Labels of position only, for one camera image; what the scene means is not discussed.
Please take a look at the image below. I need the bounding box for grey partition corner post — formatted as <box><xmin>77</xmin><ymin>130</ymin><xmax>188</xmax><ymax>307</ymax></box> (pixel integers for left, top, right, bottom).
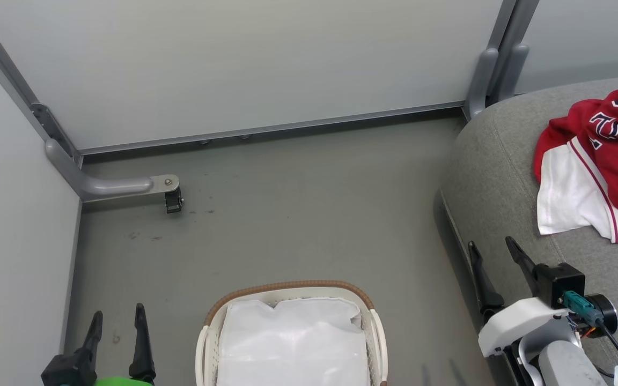
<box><xmin>489</xmin><ymin>0</ymin><xmax>540</xmax><ymax>102</ymax></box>

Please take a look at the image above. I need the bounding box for white basket liner cloth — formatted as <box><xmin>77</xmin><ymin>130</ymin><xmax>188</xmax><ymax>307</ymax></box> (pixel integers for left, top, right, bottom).
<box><xmin>217</xmin><ymin>298</ymin><xmax>370</xmax><ymax>386</ymax></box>

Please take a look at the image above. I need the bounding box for thin black cable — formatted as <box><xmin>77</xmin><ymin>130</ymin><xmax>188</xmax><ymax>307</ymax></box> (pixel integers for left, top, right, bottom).
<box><xmin>593</xmin><ymin>319</ymin><xmax>618</xmax><ymax>382</ymax></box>

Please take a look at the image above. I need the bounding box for grey fabric sofa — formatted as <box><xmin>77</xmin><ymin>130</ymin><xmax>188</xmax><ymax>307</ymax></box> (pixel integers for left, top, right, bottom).
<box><xmin>433</xmin><ymin>75</ymin><xmax>618</xmax><ymax>386</ymax></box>

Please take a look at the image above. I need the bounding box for grey curved partition foot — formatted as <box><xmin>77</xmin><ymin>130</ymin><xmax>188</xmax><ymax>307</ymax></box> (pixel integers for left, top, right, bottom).
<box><xmin>466</xmin><ymin>47</ymin><xmax>500</xmax><ymax>120</ymax></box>
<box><xmin>494</xmin><ymin>43</ymin><xmax>529</xmax><ymax>102</ymax></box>

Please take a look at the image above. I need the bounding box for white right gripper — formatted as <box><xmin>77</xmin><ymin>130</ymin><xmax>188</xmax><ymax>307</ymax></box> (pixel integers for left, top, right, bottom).
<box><xmin>468</xmin><ymin>236</ymin><xmax>570</xmax><ymax>357</ymax></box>

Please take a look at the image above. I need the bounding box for grey slanted partition post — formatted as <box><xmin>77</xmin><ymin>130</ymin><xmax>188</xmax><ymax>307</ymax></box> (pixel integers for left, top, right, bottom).
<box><xmin>0</xmin><ymin>0</ymin><xmax>83</xmax><ymax>161</ymax></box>

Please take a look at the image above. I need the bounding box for red and white jersey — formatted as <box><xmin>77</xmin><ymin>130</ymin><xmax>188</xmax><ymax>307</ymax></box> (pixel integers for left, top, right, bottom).
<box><xmin>533</xmin><ymin>80</ymin><xmax>618</xmax><ymax>245</ymax></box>

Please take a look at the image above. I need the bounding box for grey partition base rail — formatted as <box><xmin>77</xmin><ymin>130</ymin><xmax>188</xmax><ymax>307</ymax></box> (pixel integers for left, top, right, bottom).
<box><xmin>76</xmin><ymin>101</ymin><xmax>466</xmax><ymax>157</ymax></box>

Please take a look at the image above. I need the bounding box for white laundry basket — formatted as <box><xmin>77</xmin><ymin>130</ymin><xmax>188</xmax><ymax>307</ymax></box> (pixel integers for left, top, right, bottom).
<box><xmin>195</xmin><ymin>280</ymin><xmax>389</xmax><ymax>386</ymax></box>

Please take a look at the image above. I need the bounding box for teal cable connector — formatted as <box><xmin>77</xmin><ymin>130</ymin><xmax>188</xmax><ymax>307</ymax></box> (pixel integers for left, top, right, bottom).
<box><xmin>563</xmin><ymin>291</ymin><xmax>603</xmax><ymax>326</ymax></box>

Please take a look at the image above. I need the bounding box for black caster wheel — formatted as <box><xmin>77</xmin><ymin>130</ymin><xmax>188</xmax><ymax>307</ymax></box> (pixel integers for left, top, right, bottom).
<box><xmin>164</xmin><ymin>188</ymin><xmax>183</xmax><ymax>214</ymax></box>

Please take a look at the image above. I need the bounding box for grey partition foot with caster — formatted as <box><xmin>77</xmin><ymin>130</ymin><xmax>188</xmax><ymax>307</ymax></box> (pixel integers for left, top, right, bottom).
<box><xmin>45</xmin><ymin>138</ymin><xmax>181</xmax><ymax>202</ymax></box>

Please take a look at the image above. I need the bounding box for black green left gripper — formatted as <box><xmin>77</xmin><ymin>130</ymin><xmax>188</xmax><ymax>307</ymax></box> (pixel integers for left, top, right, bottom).
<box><xmin>41</xmin><ymin>303</ymin><xmax>156</xmax><ymax>386</ymax></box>

